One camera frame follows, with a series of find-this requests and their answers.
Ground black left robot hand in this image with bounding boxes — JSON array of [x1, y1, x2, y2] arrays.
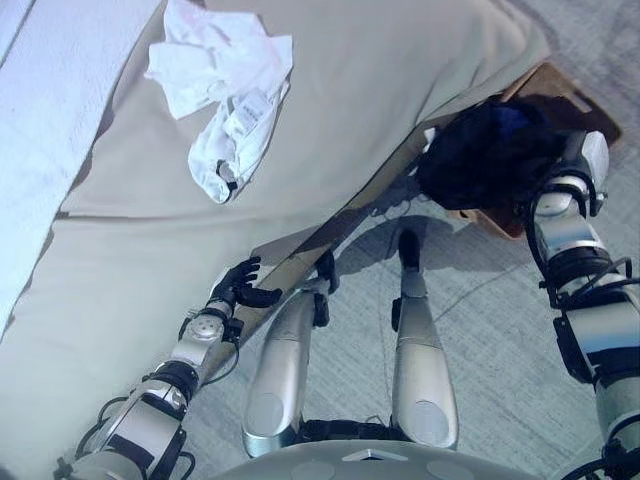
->
[[208, 256, 282, 314]]

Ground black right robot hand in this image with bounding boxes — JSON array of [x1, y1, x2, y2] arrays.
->
[[547, 130, 611, 201]]

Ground navy blue garment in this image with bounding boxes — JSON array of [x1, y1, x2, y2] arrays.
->
[[487, 104, 531, 132]]

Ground black trousers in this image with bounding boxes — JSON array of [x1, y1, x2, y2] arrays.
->
[[417, 99, 571, 211]]

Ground brown wicker basket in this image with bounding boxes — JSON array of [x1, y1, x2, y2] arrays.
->
[[414, 60, 623, 241]]

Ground bed with beige cover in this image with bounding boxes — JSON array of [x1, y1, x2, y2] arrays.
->
[[0, 0, 551, 480]]

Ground silver left robot leg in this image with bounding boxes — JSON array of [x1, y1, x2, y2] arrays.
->
[[242, 249, 341, 459]]

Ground silver robot leg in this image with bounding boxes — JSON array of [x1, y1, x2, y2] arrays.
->
[[391, 228, 459, 450], [242, 249, 341, 459]]

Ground grey area rug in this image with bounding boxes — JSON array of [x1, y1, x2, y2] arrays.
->
[[184, 0, 640, 480]]

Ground silver right robot leg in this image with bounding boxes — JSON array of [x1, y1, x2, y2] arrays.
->
[[391, 228, 459, 450]]

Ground white shirt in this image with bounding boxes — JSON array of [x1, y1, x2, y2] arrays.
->
[[143, 0, 295, 205]]

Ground grey robot torso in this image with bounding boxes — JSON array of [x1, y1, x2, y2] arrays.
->
[[214, 439, 546, 480]]

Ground white duvet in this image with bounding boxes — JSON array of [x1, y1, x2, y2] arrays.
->
[[0, 0, 166, 346]]

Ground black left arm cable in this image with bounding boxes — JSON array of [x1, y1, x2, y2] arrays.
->
[[199, 342, 242, 385]]

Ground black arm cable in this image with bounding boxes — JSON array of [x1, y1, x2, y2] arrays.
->
[[199, 342, 242, 385], [524, 189, 634, 301]]

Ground beige bed frame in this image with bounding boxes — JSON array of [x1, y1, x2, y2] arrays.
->
[[219, 127, 436, 351]]

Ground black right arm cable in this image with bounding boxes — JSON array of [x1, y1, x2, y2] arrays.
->
[[524, 189, 634, 301]]

